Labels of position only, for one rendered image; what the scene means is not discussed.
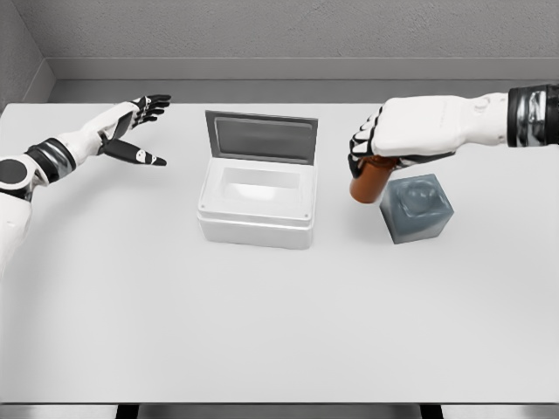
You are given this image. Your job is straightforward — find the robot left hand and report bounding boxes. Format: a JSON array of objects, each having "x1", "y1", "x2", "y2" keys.
[{"x1": 90, "y1": 93, "x2": 172, "y2": 168}]

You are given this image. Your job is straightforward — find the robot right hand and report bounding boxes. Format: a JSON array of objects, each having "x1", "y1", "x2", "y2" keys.
[{"x1": 347, "y1": 96, "x2": 469, "y2": 179}]

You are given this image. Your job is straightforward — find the brown cylindrical bottle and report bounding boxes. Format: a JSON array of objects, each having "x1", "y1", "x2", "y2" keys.
[{"x1": 349, "y1": 153, "x2": 397, "y2": 205}]

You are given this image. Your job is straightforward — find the grey cube holder block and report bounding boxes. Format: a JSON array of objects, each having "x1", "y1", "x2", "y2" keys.
[{"x1": 378, "y1": 173, "x2": 455, "y2": 245}]

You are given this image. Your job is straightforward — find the grey hinged box lid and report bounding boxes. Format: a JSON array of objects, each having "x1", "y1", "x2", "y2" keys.
[{"x1": 204, "y1": 109, "x2": 319, "y2": 168}]

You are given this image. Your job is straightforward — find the white box body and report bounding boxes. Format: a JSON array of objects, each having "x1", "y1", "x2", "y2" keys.
[{"x1": 196, "y1": 155, "x2": 316, "y2": 251}]

